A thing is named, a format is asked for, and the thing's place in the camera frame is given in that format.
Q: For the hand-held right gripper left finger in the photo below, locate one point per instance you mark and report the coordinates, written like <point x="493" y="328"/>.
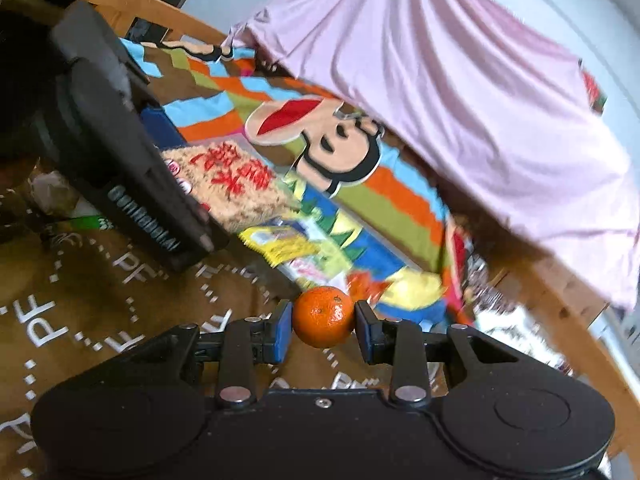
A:
<point x="281" y="332"/>

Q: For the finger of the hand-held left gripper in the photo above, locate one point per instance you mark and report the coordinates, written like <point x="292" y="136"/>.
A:
<point x="161" y="127"/>

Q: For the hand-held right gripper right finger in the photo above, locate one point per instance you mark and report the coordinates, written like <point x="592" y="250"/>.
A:
<point x="364" y="332"/>

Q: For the orange mandarin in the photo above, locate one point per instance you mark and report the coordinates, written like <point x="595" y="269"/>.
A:
<point x="322" y="317"/>

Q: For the grey metal tray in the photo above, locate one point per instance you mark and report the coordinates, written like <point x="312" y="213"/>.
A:
<point x="290" y="280"/>

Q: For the yellow green snack packet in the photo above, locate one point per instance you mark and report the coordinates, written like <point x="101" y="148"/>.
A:
<point x="280" y="242"/>

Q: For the rice cracker packet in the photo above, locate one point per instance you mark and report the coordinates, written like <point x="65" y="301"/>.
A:
<point x="235" y="185"/>

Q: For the dinosaur print towel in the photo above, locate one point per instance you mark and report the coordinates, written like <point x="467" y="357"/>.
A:
<point x="395" y="290"/>

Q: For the white red snack sachet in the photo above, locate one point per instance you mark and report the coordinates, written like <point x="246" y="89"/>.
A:
<point x="312" y="269"/>

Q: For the clear long bread packet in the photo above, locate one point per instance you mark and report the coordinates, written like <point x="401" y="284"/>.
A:
<point x="50" y="192"/>

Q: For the green stick snack packet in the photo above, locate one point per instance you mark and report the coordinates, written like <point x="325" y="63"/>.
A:
<point x="90" y="222"/>

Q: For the white gold floral cloth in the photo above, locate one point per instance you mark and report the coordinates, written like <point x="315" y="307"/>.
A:
<point x="505" y="332"/>

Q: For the brown printed blanket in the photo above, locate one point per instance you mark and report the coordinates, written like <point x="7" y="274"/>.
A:
<point x="75" y="310"/>

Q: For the pink bed sheet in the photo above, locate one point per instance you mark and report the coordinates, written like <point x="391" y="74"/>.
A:
<point x="450" y="85"/>

